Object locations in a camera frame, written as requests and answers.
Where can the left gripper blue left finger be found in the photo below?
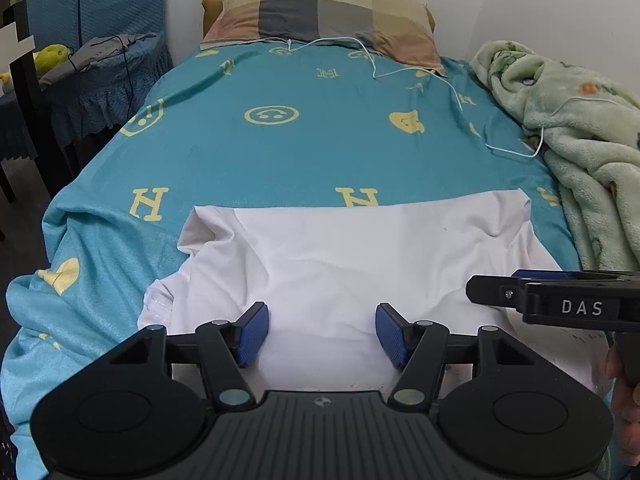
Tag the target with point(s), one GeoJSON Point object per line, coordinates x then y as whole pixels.
{"type": "Point", "coordinates": [249, 333]}

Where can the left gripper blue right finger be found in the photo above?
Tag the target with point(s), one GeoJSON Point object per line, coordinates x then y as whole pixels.
{"type": "Point", "coordinates": [395, 334]}

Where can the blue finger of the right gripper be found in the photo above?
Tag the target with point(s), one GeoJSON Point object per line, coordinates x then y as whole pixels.
{"type": "Point", "coordinates": [546, 275]}
{"type": "Point", "coordinates": [494, 291]}

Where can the white t-shirt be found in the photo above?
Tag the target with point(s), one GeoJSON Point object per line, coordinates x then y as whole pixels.
{"type": "Point", "coordinates": [322, 272]}

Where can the person right hand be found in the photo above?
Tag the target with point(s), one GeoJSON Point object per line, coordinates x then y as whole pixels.
{"type": "Point", "coordinates": [625, 408]}

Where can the green fleece blanket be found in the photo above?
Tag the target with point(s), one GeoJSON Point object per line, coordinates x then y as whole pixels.
{"type": "Point", "coordinates": [589, 129]}

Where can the teal patterned bed sheet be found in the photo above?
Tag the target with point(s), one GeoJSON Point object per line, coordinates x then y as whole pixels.
{"type": "Point", "coordinates": [254, 126]}

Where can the grey folded garment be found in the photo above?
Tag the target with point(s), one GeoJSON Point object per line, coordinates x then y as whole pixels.
{"type": "Point", "coordinates": [100, 48]}

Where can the plaid pillow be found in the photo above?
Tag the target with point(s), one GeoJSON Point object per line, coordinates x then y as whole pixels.
{"type": "Point", "coordinates": [402, 30]}

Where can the yellow green plush toy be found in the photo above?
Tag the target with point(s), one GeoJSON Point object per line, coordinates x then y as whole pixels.
{"type": "Point", "coordinates": [52, 64]}

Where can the blue covered chair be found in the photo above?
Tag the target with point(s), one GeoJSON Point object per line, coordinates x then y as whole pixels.
{"type": "Point", "coordinates": [108, 94]}

